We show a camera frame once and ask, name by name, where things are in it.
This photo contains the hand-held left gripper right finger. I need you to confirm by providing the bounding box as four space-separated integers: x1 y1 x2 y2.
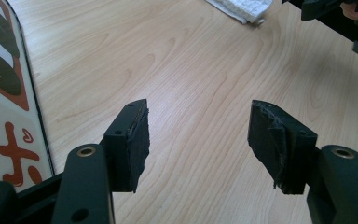
247 99 319 195

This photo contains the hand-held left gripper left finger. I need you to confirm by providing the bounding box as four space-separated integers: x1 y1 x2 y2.
101 98 151 194

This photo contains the white waffle cloth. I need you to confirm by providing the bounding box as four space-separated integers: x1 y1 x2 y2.
205 0 274 25

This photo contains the square panda picture board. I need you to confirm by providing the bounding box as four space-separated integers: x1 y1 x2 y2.
0 0 56 192

